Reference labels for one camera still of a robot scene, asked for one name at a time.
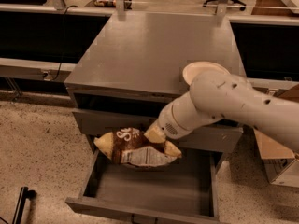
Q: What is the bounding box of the open grey lower drawer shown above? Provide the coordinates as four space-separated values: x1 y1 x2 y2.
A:
65 148 223 224

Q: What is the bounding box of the grey drawer cabinet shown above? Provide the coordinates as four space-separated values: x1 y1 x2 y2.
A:
64 10 255 224

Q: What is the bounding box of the white bowl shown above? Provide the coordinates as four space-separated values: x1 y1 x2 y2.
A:
182 62 229 85

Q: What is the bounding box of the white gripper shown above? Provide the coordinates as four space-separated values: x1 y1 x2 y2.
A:
144 105 187 143

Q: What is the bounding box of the cardboard box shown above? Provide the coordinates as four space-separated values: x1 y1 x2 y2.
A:
253 84 299 189

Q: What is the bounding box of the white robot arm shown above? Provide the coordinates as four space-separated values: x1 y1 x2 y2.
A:
145 70 299 152

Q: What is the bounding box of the black cable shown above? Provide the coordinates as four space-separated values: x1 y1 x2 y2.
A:
50 5 80 82

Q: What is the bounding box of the black metal stand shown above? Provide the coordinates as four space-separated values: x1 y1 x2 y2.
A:
12 187 36 224

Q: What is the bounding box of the closed grey upper drawer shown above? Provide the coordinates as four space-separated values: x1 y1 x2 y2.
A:
73 108 243 153

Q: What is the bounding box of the brown chip bag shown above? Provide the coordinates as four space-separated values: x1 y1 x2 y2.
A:
94 128 182 168

